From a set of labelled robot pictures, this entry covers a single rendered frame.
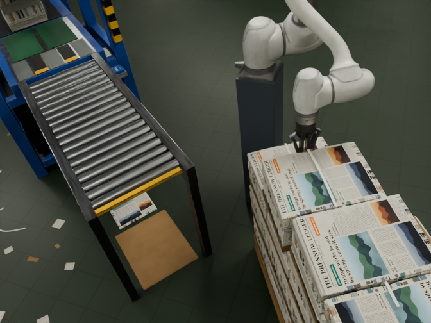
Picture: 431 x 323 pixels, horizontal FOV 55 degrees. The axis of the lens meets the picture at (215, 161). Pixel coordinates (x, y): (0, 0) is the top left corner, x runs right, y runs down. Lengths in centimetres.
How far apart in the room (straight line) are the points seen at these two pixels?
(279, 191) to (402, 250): 44
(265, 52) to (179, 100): 179
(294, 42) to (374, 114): 161
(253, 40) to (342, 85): 62
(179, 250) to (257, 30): 142
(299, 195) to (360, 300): 41
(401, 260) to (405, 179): 171
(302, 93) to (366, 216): 47
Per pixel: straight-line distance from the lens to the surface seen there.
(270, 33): 202
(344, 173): 159
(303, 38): 203
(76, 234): 297
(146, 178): 200
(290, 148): 199
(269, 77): 210
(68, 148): 231
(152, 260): 267
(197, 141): 328
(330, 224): 143
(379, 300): 133
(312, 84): 148
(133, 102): 245
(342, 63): 157
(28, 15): 363
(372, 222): 146
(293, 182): 154
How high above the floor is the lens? 223
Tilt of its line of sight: 46 degrees down
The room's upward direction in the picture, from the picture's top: 9 degrees counter-clockwise
